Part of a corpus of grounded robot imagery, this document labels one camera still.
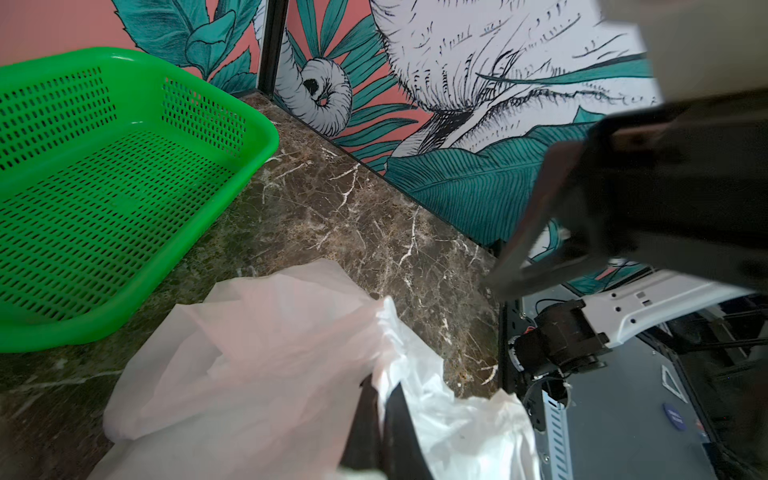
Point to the green plastic basket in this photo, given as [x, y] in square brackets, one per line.
[113, 164]

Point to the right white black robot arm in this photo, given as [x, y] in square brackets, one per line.
[569, 337]

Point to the right black frame post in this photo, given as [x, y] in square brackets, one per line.
[273, 29]

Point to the white plastic bag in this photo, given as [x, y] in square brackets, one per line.
[261, 380]

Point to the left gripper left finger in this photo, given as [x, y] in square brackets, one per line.
[363, 446]

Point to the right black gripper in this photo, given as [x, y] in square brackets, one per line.
[682, 186]

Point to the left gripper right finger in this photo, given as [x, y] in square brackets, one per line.
[402, 456]

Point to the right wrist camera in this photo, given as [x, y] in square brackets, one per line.
[699, 49]

